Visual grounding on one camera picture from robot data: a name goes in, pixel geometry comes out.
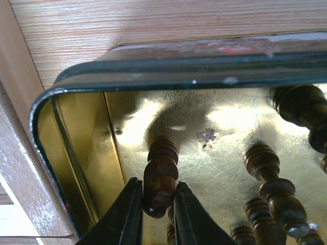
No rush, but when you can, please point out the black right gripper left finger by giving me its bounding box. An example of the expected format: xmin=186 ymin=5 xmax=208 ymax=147
xmin=77 ymin=177 xmax=143 ymax=245

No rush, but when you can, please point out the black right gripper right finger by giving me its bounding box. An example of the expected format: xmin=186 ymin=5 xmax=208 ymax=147
xmin=174 ymin=181 xmax=236 ymax=245

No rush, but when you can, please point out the dark knight piece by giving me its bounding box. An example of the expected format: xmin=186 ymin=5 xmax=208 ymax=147
xmin=143 ymin=138 xmax=179 ymax=219

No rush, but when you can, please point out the wooden chessboard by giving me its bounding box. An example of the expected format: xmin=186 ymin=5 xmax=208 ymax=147
xmin=1 ymin=1 xmax=77 ymax=244

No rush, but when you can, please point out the gold tin tray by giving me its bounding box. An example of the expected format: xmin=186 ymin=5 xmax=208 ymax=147
xmin=29 ymin=32 xmax=326 ymax=244

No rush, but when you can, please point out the dark tall chess piece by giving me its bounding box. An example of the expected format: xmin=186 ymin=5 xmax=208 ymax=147
xmin=272 ymin=85 xmax=326 ymax=154

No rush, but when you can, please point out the dark bishop piece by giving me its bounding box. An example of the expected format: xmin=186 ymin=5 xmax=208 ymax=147
xmin=244 ymin=145 xmax=311 ymax=238

